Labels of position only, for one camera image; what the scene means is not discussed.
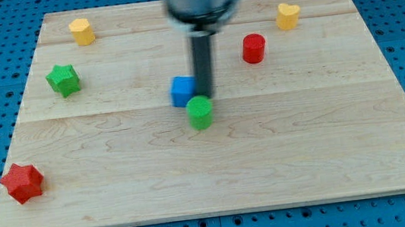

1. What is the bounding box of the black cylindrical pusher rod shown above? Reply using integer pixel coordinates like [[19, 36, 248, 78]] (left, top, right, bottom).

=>
[[190, 36, 214, 97]]

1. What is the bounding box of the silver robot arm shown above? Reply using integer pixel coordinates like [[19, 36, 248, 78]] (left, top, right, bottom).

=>
[[164, 0, 240, 97]]

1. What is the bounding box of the green star block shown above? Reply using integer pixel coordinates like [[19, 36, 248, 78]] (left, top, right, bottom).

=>
[[46, 65, 81, 98]]

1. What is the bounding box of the red star block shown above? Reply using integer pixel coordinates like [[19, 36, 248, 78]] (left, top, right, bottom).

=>
[[0, 163, 44, 204]]

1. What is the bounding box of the blue cube block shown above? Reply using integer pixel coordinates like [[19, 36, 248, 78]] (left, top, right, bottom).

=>
[[169, 76, 195, 108]]

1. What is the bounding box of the red cylinder block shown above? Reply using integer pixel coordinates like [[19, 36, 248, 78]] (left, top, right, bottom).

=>
[[242, 33, 266, 64]]

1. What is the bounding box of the green cylinder block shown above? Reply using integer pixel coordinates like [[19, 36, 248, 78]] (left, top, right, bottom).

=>
[[186, 95, 214, 131]]

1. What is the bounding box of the yellow heart block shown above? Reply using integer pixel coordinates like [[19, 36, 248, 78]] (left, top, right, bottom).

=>
[[276, 3, 301, 30]]

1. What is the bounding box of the yellow hexagon block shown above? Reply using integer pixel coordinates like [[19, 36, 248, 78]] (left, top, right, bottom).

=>
[[68, 18, 96, 46]]

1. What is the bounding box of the light wooden board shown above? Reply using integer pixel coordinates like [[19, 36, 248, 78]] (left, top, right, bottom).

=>
[[0, 0, 405, 227]]

